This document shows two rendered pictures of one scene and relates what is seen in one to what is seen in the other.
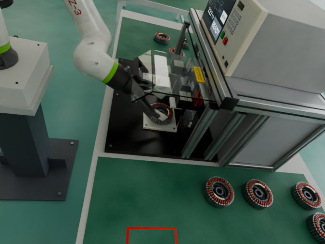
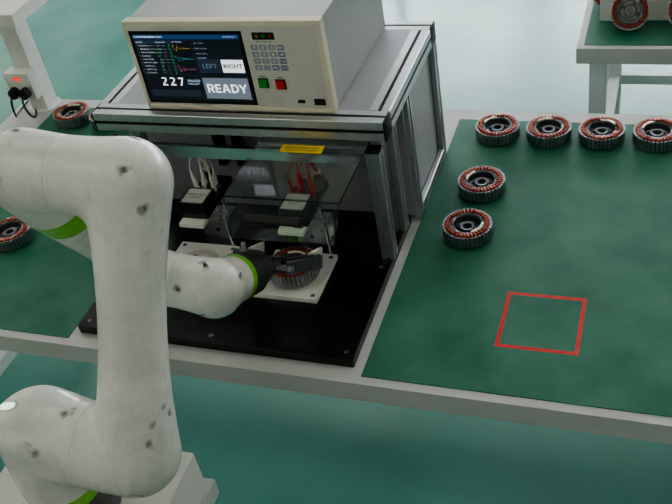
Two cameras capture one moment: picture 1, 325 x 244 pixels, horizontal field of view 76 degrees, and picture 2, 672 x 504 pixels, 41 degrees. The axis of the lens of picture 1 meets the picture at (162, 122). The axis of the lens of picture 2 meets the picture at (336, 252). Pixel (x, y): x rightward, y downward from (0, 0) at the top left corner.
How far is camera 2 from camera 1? 130 cm
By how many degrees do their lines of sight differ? 35
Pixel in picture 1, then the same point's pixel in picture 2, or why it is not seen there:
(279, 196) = (489, 162)
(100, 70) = (247, 277)
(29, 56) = not seen: hidden behind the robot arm
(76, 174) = not seen: outside the picture
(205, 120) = (382, 173)
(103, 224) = (485, 372)
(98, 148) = (342, 375)
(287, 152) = (434, 115)
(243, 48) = (329, 68)
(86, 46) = (211, 269)
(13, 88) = (187, 468)
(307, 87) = (375, 33)
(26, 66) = not seen: hidden behind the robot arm
